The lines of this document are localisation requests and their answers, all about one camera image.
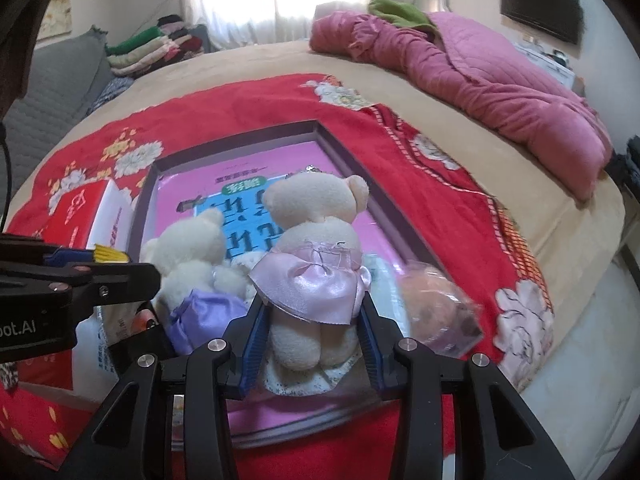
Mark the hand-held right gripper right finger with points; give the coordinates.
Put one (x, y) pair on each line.
(372, 350)

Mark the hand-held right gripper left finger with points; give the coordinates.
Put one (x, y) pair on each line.
(252, 345)

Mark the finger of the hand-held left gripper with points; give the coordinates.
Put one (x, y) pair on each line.
(70, 258)
(120, 282)

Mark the yellow fringed item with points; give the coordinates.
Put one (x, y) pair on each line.
(112, 254)

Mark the green white tissue pack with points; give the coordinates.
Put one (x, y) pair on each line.
(387, 285)

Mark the cream teddy bear purple dress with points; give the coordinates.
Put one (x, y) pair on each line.
(190, 260)

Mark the cream teddy bear pink dress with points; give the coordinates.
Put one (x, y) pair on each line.
(315, 240)

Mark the red box lid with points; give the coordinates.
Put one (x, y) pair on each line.
(75, 210)

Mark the leopard print cloth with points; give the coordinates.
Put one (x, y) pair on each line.
(7, 375)

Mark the white printed plastic bag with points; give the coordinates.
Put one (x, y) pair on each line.
(100, 350)

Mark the pink book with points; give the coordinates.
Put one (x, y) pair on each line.
(200, 185)

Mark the grey quilted sofa cover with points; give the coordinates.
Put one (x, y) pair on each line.
(50, 90)

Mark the blue patterned cloth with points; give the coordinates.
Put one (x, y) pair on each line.
(112, 92)

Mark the red floral blanket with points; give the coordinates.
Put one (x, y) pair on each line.
(425, 170)

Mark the stack of folded clothes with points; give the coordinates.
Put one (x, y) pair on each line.
(145, 45)

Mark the beige bed sheet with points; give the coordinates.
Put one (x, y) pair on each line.
(250, 60)

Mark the pink quilt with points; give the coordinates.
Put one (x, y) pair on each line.
(475, 75)

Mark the white window curtain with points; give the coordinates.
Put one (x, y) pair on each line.
(240, 0)

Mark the dark clothes pile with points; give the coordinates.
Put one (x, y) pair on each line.
(630, 160)

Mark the white cabinet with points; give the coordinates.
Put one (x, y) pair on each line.
(545, 65)

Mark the green cloth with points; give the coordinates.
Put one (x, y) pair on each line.
(400, 12)

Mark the framed wall picture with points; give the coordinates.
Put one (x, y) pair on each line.
(55, 10)

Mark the black wall television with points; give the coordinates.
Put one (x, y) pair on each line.
(540, 5)

